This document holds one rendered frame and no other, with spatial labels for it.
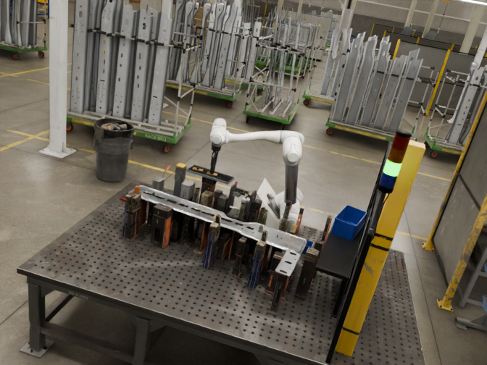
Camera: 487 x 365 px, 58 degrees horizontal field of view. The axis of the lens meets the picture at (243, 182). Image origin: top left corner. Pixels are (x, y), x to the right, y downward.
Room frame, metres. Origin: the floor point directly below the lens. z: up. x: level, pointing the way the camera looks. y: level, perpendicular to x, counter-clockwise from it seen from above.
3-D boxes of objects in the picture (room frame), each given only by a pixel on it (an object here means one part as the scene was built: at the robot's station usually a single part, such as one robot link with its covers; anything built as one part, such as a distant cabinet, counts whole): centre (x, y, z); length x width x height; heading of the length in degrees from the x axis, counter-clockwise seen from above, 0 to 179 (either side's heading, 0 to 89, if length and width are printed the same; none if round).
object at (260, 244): (2.54, -0.19, 0.87); 0.12 x 0.09 x 0.35; 164
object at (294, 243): (2.85, 0.16, 1.00); 1.38 x 0.22 x 0.02; 74
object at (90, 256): (2.83, -0.09, 0.68); 2.56 x 1.61 x 0.04; 81
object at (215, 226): (2.67, 0.13, 0.87); 0.12 x 0.09 x 0.35; 164
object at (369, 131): (9.59, -2.53, 0.88); 1.91 x 1.00 x 1.76; 78
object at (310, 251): (2.52, -0.53, 0.88); 0.08 x 0.08 x 0.36; 74
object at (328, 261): (2.79, -0.78, 1.02); 0.90 x 0.22 x 0.03; 164
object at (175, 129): (6.95, 2.06, 0.88); 1.93 x 1.01 x 1.76; 87
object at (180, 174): (3.31, 0.52, 0.92); 0.08 x 0.08 x 0.44; 74
